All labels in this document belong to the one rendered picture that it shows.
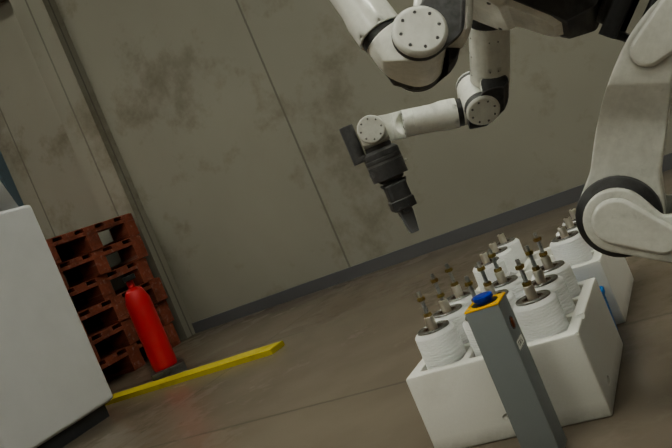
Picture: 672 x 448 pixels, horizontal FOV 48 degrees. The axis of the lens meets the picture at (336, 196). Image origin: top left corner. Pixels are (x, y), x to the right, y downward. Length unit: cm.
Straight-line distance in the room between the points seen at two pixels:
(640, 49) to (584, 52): 308
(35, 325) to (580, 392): 280
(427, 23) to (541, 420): 80
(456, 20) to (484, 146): 348
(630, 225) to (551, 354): 37
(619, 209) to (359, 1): 56
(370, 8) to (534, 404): 80
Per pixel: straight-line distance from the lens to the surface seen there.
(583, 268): 212
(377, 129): 173
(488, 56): 170
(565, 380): 162
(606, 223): 136
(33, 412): 377
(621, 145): 138
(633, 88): 134
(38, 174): 651
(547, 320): 162
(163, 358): 439
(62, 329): 396
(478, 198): 462
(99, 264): 533
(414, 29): 107
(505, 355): 148
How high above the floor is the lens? 64
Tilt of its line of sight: 1 degrees down
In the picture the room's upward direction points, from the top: 23 degrees counter-clockwise
